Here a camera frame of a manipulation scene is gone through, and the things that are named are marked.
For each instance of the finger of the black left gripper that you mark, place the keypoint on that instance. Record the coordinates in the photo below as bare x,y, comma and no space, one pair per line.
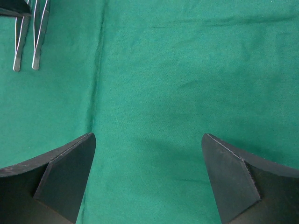
14,8

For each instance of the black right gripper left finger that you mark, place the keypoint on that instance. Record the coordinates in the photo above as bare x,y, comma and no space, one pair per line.
49,188

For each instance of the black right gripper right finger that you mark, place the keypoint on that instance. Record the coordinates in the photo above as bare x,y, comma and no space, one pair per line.
249,189

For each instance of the steel tweezers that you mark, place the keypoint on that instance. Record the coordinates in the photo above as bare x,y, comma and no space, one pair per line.
21,30
41,11

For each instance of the dark green surgical drape cloth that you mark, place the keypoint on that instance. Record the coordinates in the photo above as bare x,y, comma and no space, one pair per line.
149,78

